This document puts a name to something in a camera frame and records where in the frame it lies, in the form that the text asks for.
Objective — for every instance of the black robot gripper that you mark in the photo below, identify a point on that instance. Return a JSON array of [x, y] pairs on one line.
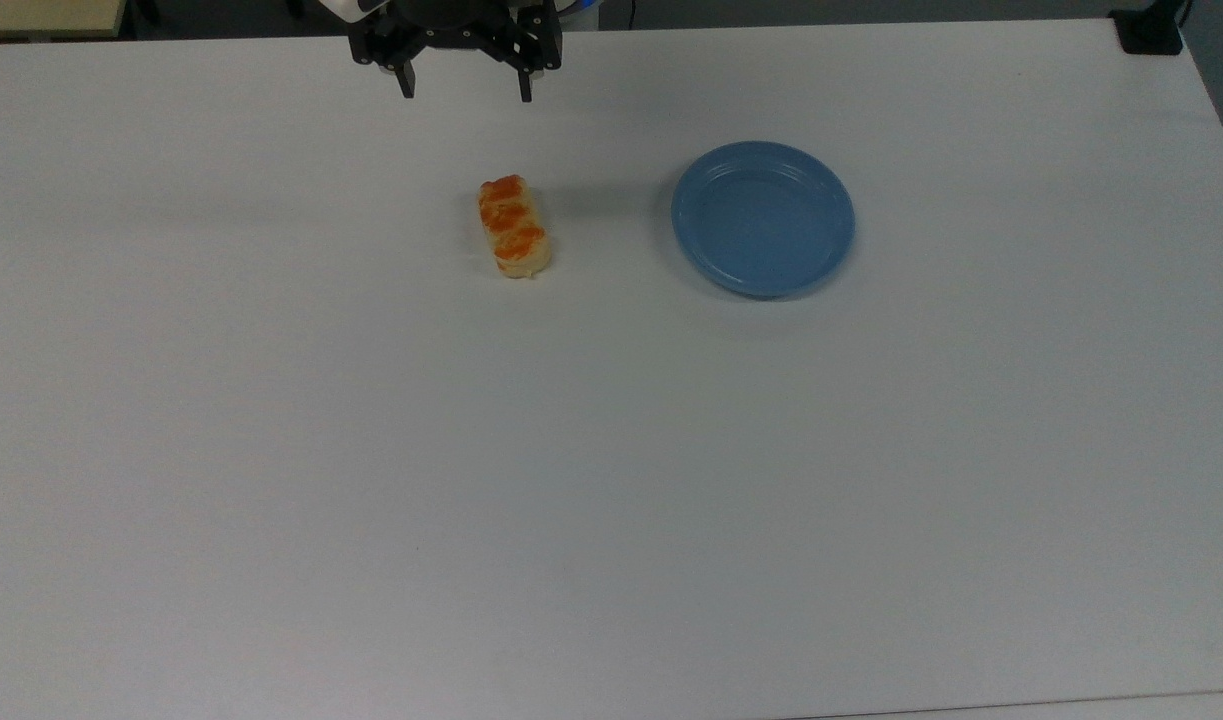
[[458, 28]]

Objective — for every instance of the braided orange glazed bread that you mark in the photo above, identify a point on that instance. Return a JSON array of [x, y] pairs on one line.
[[514, 226]]

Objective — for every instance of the blue round plate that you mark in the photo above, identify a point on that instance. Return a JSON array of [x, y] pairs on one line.
[[762, 219]]

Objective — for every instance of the light wooden desk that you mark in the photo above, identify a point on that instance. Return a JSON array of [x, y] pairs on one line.
[[41, 16]]

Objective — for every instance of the black table clamp mount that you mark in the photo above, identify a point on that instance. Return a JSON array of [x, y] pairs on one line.
[[1149, 30]]

